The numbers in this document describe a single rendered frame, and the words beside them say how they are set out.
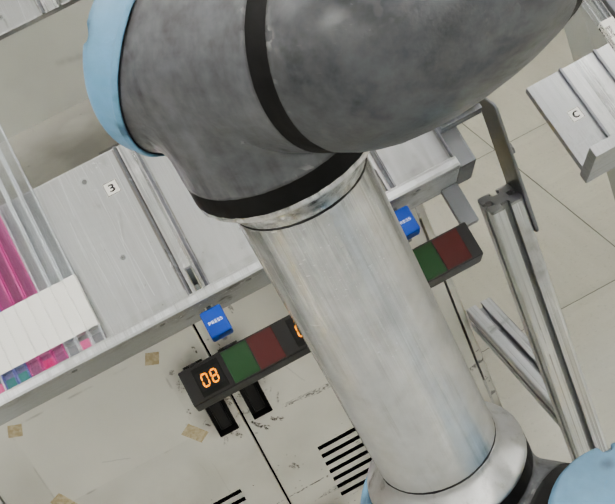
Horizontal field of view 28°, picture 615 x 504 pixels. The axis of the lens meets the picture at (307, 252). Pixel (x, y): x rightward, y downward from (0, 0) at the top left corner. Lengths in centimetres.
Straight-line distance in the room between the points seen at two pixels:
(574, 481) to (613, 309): 141
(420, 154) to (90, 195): 35
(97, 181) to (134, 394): 43
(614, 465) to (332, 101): 37
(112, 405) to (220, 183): 106
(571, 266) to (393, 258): 164
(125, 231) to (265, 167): 69
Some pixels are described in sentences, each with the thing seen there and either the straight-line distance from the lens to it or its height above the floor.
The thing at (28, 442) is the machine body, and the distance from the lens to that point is 172.
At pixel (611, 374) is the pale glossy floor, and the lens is 211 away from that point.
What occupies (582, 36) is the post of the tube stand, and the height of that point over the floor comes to 73.
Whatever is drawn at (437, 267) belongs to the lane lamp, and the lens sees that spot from 131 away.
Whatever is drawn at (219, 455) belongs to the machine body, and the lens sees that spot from 179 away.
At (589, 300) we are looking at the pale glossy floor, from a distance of 228.
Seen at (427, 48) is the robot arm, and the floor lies 114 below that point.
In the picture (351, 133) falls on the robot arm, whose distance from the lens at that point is 60.
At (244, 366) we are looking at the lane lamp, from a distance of 130.
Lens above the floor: 138
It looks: 31 degrees down
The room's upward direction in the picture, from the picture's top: 25 degrees counter-clockwise
